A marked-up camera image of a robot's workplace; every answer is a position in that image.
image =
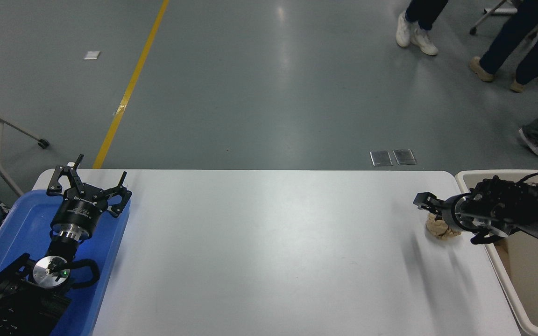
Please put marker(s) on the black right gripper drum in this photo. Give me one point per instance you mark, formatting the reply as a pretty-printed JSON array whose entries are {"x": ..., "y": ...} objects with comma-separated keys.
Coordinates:
[{"x": 446, "y": 212}]

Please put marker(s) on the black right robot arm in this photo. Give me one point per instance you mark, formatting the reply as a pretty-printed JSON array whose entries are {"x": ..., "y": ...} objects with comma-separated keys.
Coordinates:
[{"x": 530, "y": 210}]

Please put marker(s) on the blue plastic tray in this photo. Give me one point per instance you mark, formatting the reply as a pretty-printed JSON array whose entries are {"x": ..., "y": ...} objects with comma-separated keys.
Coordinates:
[{"x": 26, "y": 219}]

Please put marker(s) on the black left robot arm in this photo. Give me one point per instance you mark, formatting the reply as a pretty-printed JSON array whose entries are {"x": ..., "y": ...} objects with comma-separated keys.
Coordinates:
[{"x": 21, "y": 298}]

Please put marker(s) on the silver floor plate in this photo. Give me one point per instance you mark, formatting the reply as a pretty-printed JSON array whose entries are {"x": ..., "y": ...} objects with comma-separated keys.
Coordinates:
[
  {"x": 404, "y": 157},
  {"x": 381, "y": 158}
]

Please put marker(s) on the white rolling frame with caster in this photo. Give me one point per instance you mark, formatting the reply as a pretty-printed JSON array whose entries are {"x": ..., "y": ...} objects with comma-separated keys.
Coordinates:
[{"x": 484, "y": 18}]

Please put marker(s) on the tan paper ball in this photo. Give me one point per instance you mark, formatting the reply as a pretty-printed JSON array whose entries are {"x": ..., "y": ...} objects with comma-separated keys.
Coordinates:
[{"x": 437, "y": 228}]

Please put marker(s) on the large pale plastic bin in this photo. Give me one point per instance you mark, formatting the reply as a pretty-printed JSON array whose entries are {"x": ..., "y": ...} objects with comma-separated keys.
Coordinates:
[{"x": 530, "y": 289}]

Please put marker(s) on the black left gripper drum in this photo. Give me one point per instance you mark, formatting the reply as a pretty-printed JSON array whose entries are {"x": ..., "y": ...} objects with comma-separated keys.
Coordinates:
[{"x": 77, "y": 212}]

